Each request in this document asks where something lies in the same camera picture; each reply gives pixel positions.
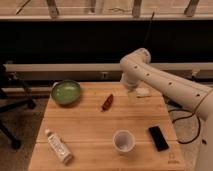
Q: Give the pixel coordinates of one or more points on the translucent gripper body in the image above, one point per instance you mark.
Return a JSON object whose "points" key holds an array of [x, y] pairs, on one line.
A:
{"points": [[132, 95]]}

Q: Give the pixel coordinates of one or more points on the green bowl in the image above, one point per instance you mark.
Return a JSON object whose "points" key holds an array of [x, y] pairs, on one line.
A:
{"points": [[66, 92]]}

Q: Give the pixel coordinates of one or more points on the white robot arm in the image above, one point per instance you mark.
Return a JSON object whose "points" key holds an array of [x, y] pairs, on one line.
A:
{"points": [[195, 97]]}

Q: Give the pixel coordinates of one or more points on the white paper cup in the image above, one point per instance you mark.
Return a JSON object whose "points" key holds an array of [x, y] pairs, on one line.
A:
{"points": [[123, 141]]}

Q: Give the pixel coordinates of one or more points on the red chili pepper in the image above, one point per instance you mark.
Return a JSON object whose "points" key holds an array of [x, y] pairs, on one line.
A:
{"points": [[108, 102]]}

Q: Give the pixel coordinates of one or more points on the black office chair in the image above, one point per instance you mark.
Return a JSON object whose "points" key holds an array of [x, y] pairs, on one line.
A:
{"points": [[13, 77]]}

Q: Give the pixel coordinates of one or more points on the black smartphone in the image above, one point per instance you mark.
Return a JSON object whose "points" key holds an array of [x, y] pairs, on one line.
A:
{"points": [[158, 138]]}

